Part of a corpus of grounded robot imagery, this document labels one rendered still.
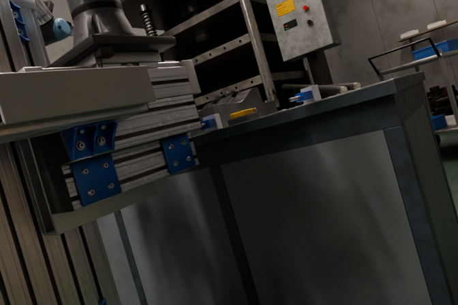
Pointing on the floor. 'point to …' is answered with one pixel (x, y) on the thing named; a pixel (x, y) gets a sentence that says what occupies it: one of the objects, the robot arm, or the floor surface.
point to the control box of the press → (304, 22)
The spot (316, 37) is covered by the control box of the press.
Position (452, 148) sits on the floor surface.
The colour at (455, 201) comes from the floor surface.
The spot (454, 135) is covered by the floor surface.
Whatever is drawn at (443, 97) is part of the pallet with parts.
